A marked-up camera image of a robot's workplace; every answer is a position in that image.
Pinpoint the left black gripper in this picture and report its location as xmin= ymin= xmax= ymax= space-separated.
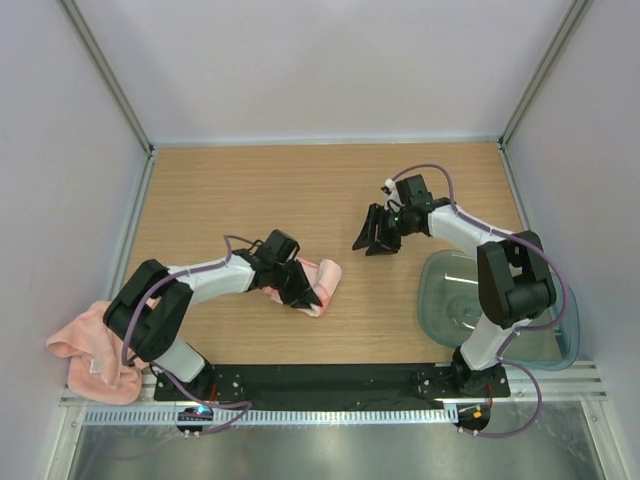
xmin=269 ymin=259 xmax=321 ymax=310

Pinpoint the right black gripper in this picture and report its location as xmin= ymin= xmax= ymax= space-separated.
xmin=352 ymin=203 xmax=413 ymax=257

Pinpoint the pink rabbit pattern towel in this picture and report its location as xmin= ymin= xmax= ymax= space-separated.
xmin=262 ymin=259 xmax=342 ymax=317

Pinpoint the plain pink towel pile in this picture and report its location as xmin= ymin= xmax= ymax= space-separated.
xmin=45 ymin=300 xmax=147 ymax=405

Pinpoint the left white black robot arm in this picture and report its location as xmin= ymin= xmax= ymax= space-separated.
xmin=104 ymin=249 xmax=323 ymax=400

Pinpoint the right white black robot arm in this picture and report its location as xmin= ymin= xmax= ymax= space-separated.
xmin=352 ymin=198 xmax=556 ymax=396

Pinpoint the clear teal plastic bin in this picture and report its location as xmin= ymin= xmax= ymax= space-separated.
xmin=417 ymin=243 xmax=580 ymax=371

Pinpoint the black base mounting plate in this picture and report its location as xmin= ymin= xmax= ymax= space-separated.
xmin=154 ymin=363 xmax=511 ymax=404

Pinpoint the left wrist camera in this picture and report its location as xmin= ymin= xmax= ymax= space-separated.
xmin=256 ymin=229 xmax=300 ymax=264

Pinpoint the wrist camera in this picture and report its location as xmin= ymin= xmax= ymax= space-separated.
xmin=256 ymin=229 xmax=300 ymax=264
xmin=381 ymin=175 xmax=433 ymax=207

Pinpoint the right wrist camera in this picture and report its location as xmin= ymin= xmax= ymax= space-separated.
xmin=381 ymin=175 xmax=433 ymax=207

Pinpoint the slotted metal cable rail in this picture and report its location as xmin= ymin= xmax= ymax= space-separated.
xmin=83 ymin=405 xmax=458 ymax=427

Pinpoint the left aluminium frame post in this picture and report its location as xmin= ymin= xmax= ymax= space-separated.
xmin=58 ymin=0 xmax=154 ymax=156

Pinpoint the aluminium frame post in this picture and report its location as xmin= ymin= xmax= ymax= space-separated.
xmin=58 ymin=0 xmax=154 ymax=156
xmin=498 ymin=0 xmax=592 ymax=151

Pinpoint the right aluminium frame post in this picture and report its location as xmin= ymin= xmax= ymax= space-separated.
xmin=498 ymin=0 xmax=592 ymax=151

